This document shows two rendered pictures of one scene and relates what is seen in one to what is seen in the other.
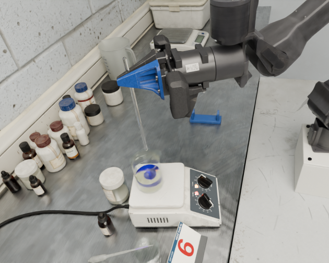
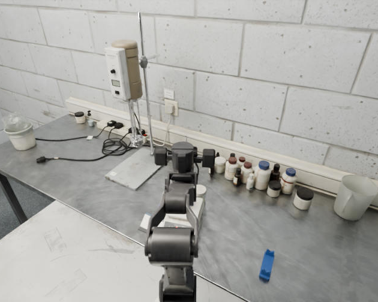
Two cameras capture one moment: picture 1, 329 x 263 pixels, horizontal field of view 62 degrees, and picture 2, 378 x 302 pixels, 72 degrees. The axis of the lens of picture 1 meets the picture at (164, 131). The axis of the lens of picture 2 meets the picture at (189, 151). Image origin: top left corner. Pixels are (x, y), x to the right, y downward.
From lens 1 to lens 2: 0.86 m
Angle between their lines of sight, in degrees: 72
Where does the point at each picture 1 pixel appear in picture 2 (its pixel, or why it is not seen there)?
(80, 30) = (359, 154)
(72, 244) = not seen: hidden behind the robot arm
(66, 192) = (207, 181)
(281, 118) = not seen: outside the picture
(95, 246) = not seen: hidden behind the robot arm
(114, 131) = (259, 203)
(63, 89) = (290, 164)
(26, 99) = (269, 147)
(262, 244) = (141, 263)
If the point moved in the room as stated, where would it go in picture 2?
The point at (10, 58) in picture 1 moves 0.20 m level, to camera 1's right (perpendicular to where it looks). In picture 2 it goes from (277, 123) to (288, 147)
